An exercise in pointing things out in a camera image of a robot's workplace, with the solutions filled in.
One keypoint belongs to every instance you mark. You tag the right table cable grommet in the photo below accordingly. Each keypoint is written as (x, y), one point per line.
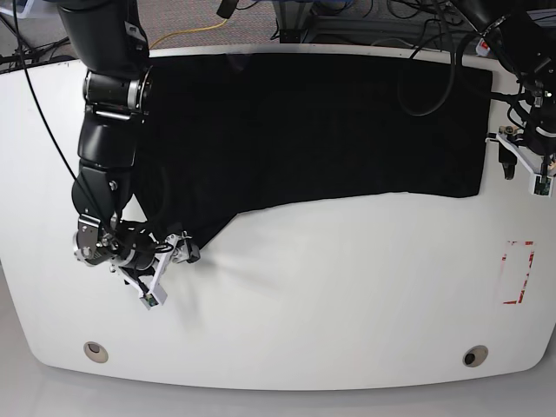
(475, 356)

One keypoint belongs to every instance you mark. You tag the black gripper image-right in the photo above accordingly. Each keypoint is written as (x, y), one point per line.
(537, 111)

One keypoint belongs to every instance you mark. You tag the left table cable grommet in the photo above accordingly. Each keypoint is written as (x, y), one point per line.
(95, 352)

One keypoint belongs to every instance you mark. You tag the table cable grommet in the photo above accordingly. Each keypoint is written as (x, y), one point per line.
(95, 352)
(475, 356)

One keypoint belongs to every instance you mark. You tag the red tape rectangle marking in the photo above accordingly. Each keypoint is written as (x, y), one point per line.
(515, 271)

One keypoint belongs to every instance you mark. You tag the black tripod stand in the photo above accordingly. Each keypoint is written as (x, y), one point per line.
(31, 55)

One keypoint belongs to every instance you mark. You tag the black silver gripper image-left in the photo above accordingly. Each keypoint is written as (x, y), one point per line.
(130, 246)

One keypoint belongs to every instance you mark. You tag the metal frame base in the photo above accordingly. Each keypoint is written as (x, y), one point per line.
(307, 21)

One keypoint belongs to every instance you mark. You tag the white power strip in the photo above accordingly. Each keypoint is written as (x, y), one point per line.
(482, 48)

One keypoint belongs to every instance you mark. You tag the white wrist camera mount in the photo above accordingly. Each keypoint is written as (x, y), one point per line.
(541, 173)
(156, 278)

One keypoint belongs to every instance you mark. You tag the black T-shirt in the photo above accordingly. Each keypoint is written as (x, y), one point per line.
(228, 134)

